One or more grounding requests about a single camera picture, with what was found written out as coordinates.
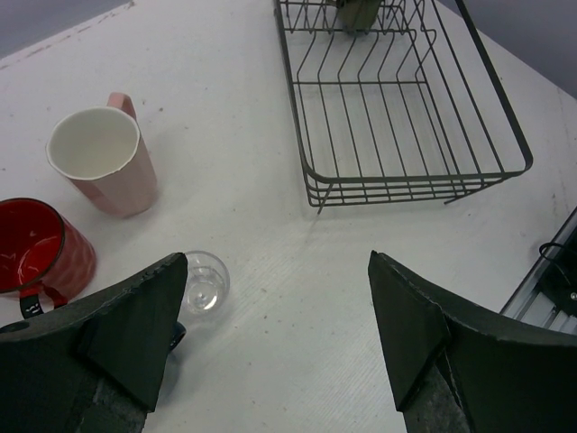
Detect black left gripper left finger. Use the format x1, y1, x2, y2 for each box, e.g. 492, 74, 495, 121
1, 253, 188, 432

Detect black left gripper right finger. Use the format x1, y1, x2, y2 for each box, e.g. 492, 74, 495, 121
368, 252, 576, 432

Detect dark blue mug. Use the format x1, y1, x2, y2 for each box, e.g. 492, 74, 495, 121
169, 321, 187, 352

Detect red mug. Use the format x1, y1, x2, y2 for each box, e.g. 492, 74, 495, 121
1, 198, 96, 318

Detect clear glass cup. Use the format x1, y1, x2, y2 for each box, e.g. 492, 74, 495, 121
180, 250, 230, 324

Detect pink mug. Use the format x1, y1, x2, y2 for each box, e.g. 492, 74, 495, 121
46, 92, 157, 218

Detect beige small cup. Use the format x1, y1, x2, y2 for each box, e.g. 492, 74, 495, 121
334, 0, 382, 32

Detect aluminium mounting rail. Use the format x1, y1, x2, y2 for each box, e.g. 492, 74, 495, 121
500, 212, 576, 335

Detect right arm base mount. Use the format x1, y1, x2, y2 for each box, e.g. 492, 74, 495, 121
538, 240, 576, 317

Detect grey wire dish rack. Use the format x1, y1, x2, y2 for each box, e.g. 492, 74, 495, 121
273, 1, 533, 210

